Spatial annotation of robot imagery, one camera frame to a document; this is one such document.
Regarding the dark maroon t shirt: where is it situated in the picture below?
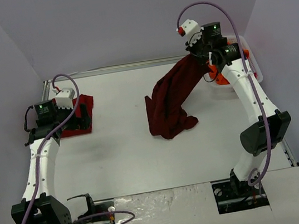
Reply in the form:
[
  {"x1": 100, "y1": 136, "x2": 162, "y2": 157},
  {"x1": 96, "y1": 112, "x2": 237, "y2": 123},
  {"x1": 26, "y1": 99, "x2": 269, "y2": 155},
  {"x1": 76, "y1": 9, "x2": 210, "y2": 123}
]
[{"x1": 144, "y1": 55, "x2": 210, "y2": 140}]

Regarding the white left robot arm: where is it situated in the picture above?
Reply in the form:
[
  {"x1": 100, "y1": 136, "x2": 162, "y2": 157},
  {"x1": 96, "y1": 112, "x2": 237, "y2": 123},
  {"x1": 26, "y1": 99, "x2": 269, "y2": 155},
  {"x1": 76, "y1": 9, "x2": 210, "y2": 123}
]
[{"x1": 11, "y1": 94, "x2": 93, "y2": 224}]

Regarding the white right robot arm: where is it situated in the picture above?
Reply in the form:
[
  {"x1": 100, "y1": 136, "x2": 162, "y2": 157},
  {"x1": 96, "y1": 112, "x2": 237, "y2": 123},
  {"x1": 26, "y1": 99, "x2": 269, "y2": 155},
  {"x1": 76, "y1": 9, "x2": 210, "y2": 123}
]
[{"x1": 177, "y1": 20, "x2": 291, "y2": 196}]

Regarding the folded red t shirt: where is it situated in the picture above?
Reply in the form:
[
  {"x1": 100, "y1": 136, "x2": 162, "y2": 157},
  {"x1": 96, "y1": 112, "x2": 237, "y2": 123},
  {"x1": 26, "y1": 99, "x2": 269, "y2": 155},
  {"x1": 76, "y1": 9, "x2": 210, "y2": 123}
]
[{"x1": 20, "y1": 92, "x2": 99, "y2": 144}]

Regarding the orange t shirt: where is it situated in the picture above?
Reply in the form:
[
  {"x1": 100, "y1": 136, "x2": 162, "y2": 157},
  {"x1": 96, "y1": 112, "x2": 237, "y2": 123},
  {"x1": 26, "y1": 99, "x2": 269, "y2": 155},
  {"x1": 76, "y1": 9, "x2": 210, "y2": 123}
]
[{"x1": 205, "y1": 37, "x2": 251, "y2": 85}]

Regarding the white plastic laundry basket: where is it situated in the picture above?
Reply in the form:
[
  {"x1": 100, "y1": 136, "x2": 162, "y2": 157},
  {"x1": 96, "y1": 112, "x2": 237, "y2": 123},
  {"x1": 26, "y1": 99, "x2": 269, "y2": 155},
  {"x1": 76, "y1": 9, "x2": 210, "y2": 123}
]
[{"x1": 204, "y1": 35, "x2": 263, "y2": 91}]

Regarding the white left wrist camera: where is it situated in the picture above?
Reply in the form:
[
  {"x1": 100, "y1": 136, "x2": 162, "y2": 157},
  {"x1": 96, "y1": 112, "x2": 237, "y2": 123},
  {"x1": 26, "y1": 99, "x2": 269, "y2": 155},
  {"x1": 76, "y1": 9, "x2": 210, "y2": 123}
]
[{"x1": 53, "y1": 87, "x2": 76, "y2": 110}]

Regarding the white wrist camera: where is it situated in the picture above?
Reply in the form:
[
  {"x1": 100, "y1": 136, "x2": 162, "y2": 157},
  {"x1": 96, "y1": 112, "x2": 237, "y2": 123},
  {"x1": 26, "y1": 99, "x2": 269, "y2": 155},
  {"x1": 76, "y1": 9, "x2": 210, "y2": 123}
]
[
  {"x1": 176, "y1": 20, "x2": 202, "y2": 47},
  {"x1": 53, "y1": 87, "x2": 76, "y2": 110}
]

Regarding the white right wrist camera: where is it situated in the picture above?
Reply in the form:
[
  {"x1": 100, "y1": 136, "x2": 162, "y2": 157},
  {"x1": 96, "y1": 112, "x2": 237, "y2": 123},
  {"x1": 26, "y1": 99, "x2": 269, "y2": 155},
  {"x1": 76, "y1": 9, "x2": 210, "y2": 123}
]
[{"x1": 176, "y1": 20, "x2": 202, "y2": 47}]

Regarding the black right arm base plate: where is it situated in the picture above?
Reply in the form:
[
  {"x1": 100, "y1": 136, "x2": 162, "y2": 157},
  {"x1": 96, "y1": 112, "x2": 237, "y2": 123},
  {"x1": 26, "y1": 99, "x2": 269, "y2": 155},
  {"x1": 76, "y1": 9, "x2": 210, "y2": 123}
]
[{"x1": 211, "y1": 179, "x2": 269, "y2": 215}]

